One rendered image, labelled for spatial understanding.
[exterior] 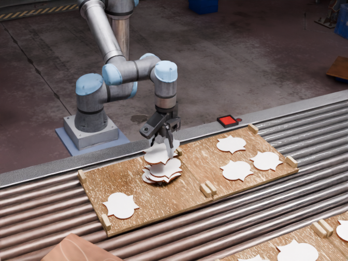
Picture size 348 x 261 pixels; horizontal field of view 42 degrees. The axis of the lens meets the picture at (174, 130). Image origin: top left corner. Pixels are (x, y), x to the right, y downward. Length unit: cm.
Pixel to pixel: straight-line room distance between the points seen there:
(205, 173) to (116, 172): 35
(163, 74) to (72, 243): 60
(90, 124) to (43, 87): 247
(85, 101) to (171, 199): 59
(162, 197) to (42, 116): 245
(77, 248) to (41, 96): 303
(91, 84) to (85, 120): 18
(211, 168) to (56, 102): 256
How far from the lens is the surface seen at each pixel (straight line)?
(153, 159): 165
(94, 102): 196
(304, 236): 162
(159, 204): 164
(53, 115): 399
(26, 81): 459
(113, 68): 154
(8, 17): 624
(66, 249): 138
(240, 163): 185
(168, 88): 152
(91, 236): 157
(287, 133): 214
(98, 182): 174
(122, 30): 188
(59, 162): 190
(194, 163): 184
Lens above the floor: 206
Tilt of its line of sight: 34 degrees down
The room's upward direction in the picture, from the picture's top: 3 degrees clockwise
